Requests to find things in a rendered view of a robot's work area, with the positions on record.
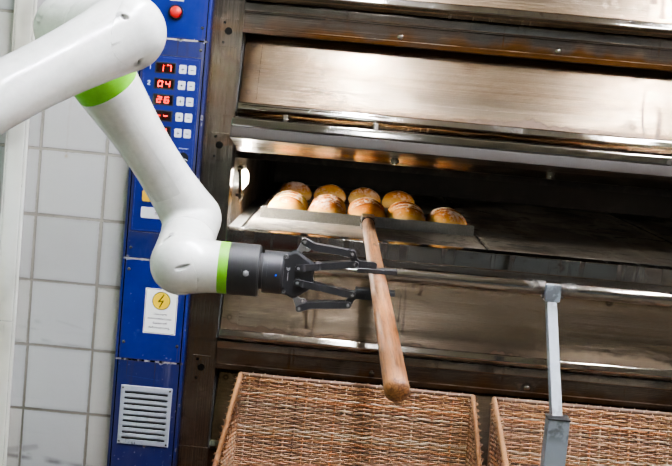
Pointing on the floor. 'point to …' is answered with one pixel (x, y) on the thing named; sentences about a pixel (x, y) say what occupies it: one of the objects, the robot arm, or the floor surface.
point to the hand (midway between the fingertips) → (376, 281)
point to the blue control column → (132, 332)
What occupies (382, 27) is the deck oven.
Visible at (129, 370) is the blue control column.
